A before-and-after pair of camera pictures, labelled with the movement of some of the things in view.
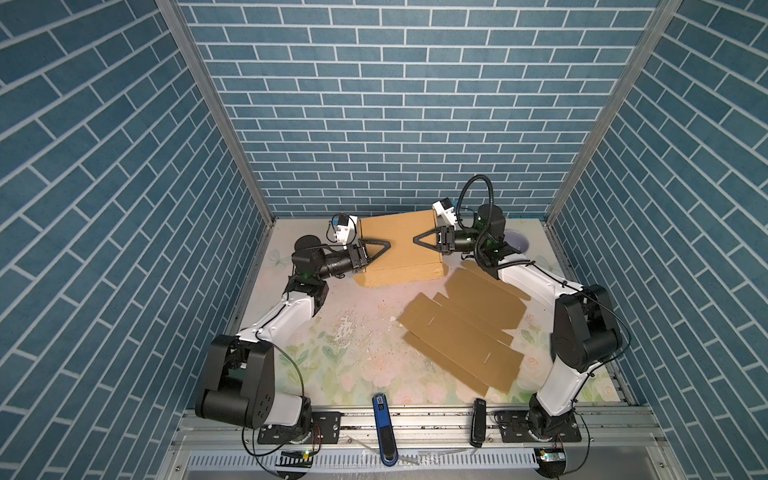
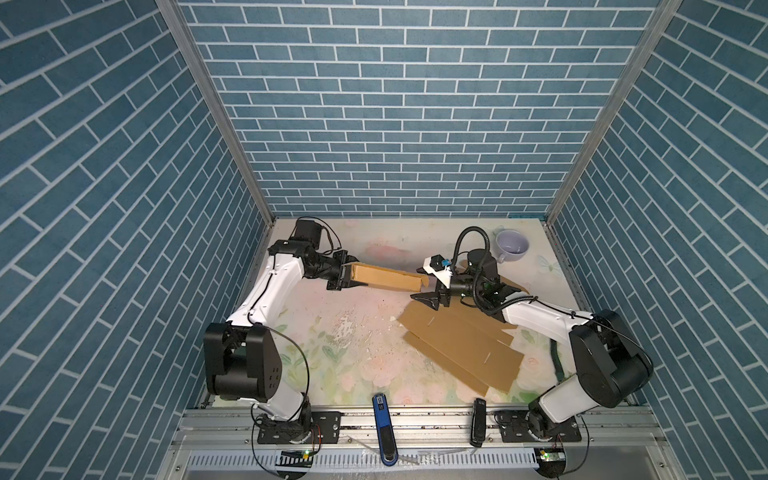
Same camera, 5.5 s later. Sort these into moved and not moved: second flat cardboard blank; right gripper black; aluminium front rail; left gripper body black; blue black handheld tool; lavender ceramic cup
Moved: right gripper black; left gripper body black
Not moved: aluminium front rail; lavender ceramic cup; blue black handheld tool; second flat cardboard blank
